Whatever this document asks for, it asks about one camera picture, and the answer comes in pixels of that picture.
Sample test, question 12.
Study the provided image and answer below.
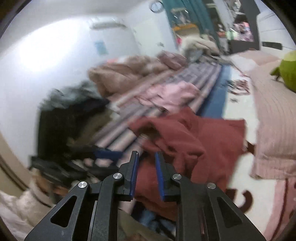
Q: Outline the yellow wooden cabinet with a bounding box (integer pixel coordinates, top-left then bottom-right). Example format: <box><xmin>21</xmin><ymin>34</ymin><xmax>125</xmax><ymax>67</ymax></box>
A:
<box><xmin>172</xmin><ymin>23</ymin><xmax>200</xmax><ymax>38</ymax></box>

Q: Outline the dark red fleece garment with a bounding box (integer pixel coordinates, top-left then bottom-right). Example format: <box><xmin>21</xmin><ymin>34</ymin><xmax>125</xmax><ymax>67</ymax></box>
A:
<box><xmin>129</xmin><ymin>108</ymin><xmax>246</xmax><ymax>221</ymax></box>

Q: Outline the beige pink crumpled duvet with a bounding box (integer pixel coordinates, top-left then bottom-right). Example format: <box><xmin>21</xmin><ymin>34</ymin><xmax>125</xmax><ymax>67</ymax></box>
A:
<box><xmin>87</xmin><ymin>55</ymin><xmax>172</xmax><ymax>98</ymax></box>

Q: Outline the pink ribbed pillow near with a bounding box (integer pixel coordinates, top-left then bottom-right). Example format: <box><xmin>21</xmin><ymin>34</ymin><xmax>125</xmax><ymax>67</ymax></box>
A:
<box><xmin>249</xmin><ymin>60</ymin><xmax>295</xmax><ymax>179</ymax></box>

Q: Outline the white door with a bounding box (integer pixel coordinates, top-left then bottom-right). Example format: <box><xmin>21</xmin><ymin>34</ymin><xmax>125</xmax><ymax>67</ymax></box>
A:
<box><xmin>133</xmin><ymin>19</ymin><xmax>164</xmax><ymax>57</ymax></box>

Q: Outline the black bookshelf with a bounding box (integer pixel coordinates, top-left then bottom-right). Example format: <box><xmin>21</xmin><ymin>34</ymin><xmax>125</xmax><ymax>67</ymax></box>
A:
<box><xmin>223</xmin><ymin>1</ymin><xmax>260</xmax><ymax>54</ymax></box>

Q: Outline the teal curtain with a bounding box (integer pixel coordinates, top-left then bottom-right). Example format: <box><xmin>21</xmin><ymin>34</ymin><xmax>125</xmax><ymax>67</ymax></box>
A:
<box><xmin>163</xmin><ymin>0</ymin><xmax>220</xmax><ymax>47</ymax></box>

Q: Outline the wall clock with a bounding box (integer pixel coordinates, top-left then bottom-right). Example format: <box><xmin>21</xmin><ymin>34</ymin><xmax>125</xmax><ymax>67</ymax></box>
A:
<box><xmin>149</xmin><ymin>1</ymin><xmax>164</xmax><ymax>13</ymax></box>

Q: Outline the glass display case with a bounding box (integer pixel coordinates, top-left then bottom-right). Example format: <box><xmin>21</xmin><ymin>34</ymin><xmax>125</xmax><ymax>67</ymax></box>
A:
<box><xmin>171</xmin><ymin>8</ymin><xmax>191</xmax><ymax>26</ymax></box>

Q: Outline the pink pillow far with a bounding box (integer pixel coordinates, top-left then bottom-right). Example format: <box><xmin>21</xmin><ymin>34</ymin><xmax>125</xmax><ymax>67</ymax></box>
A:
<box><xmin>228</xmin><ymin>50</ymin><xmax>279</xmax><ymax>73</ymax></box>

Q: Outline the pink crumpled garment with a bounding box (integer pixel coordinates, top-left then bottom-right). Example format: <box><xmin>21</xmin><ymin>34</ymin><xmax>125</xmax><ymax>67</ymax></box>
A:
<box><xmin>137</xmin><ymin>80</ymin><xmax>201</xmax><ymax>113</ymax></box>

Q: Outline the dark clothes pile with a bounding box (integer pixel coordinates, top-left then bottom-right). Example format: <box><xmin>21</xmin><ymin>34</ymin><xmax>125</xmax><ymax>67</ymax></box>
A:
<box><xmin>36</xmin><ymin>81</ymin><xmax>114</xmax><ymax>160</ymax></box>

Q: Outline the striped fleece bed blanket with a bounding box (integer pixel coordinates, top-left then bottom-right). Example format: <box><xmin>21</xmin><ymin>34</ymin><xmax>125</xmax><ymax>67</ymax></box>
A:
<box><xmin>91</xmin><ymin>59</ymin><xmax>230</xmax><ymax>164</ymax></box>

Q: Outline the cream blanket pile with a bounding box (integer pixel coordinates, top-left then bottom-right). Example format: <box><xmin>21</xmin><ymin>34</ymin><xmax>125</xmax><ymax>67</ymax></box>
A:
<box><xmin>179</xmin><ymin>36</ymin><xmax>220</xmax><ymax>56</ymax></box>

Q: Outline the green avocado plush toy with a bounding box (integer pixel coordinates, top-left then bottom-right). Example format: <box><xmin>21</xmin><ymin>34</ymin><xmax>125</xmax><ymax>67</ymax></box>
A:
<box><xmin>270</xmin><ymin>50</ymin><xmax>296</xmax><ymax>92</ymax></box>

